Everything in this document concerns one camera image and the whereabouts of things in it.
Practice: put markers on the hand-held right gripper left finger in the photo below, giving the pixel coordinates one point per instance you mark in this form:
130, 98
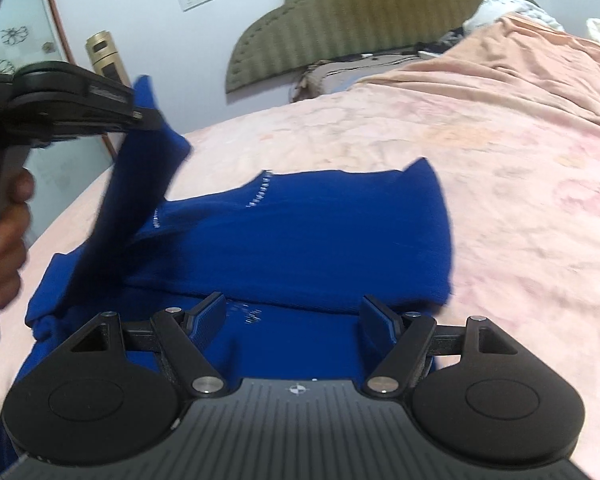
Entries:
207, 316

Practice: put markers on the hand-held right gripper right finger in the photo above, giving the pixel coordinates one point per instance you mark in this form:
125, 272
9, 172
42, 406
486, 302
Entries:
380, 321

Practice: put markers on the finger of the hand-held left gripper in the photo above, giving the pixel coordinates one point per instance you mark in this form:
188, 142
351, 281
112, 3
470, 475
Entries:
147, 117

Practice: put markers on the blue knitted sweater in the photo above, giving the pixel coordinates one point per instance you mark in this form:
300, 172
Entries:
305, 230

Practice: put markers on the black clothes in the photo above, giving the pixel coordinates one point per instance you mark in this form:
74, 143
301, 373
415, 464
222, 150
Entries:
442, 42

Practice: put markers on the person's left hand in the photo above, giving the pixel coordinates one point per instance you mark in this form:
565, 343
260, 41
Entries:
2, 245

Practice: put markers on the pink floral blanket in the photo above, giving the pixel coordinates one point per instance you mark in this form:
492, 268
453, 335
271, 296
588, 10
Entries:
505, 185

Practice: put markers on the brown striped pillow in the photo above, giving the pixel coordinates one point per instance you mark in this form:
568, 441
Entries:
330, 77

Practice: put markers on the green padded headboard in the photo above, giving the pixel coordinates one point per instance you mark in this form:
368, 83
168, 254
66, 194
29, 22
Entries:
355, 10

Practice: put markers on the white printed cloth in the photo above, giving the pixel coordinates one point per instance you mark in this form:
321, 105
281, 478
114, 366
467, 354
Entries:
510, 10

